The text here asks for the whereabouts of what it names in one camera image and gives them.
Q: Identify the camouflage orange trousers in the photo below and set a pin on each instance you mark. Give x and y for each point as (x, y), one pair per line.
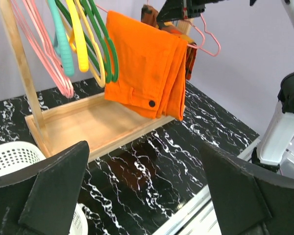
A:
(149, 15)

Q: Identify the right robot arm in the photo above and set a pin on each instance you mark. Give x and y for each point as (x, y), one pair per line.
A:
(269, 152)

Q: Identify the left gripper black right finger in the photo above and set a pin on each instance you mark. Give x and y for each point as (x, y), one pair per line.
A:
(248, 199)

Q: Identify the thick yellow hanger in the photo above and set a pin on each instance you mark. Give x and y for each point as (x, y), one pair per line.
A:
(80, 42)

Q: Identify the pink wire hangers at left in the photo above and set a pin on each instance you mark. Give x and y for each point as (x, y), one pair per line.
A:
(48, 55)

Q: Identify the white perforated plastic basket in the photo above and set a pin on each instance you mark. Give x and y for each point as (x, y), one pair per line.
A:
(14, 171)

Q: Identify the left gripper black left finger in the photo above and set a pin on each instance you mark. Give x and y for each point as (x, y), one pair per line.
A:
(39, 191)

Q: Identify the wooden clothes rack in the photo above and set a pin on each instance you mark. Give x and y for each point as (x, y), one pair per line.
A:
(105, 125)

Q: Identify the teal hanger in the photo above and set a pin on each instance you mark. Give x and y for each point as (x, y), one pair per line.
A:
(62, 42)

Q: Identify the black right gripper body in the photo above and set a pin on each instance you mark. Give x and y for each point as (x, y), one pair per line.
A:
(174, 10)

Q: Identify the green hanger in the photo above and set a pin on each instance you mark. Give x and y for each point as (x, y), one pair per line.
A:
(110, 54)
(90, 49)

